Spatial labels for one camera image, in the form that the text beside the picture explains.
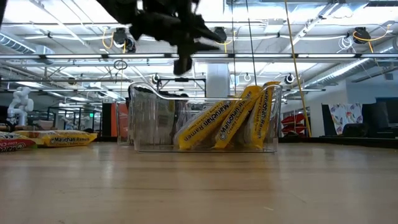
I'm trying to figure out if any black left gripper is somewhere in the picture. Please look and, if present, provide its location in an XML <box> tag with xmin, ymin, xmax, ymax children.
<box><xmin>129</xmin><ymin>12</ymin><xmax>224</xmax><ymax>76</ymax></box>

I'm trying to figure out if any red shelf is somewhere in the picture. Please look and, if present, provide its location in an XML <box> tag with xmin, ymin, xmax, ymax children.
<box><xmin>281</xmin><ymin>113</ymin><xmax>307</xmax><ymax>135</ymax></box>

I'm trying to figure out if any floral cloth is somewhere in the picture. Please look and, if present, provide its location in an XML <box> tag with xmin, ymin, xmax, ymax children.
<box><xmin>328</xmin><ymin>103</ymin><xmax>364</xmax><ymax>135</ymax></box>

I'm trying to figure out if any black office chair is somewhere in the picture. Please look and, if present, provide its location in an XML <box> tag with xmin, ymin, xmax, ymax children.
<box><xmin>341</xmin><ymin>98</ymin><xmax>398</xmax><ymax>138</ymax></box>

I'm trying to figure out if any green lime chili ramen pack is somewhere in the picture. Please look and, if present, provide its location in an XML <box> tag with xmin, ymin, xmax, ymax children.
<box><xmin>0</xmin><ymin>131</ymin><xmax>37</xmax><ymax>154</ymax></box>

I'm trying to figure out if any thin black hanging cable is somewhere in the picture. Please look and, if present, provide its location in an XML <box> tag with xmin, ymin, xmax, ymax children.
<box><xmin>229</xmin><ymin>0</ymin><xmax>236</xmax><ymax>96</ymax></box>

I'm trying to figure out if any black frame workstation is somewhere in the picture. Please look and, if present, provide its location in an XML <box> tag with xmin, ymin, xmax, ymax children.
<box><xmin>156</xmin><ymin>77</ymin><xmax>208</xmax><ymax>98</ymax></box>

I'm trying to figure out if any black hanging cable with loop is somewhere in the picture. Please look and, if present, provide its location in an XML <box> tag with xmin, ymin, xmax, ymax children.
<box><xmin>245</xmin><ymin>0</ymin><xmax>257</xmax><ymax>87</ymax></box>

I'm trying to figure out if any black ceiling cable reel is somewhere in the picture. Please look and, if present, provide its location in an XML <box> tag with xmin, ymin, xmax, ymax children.
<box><xmin>112</xmin><ymin>27</ymin><xmax>137</xmax><ymax>54</ymax></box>
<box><xmin>353</xmin><ymin>26</ymin><xmax>371</xmax><ymax>44</ymax></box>

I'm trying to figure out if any silver air duct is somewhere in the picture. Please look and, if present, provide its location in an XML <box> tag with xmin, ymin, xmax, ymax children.
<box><xmin>303</xmin><ymin>57</ymin><xmax>398</xmax><ymax>90</ymax></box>

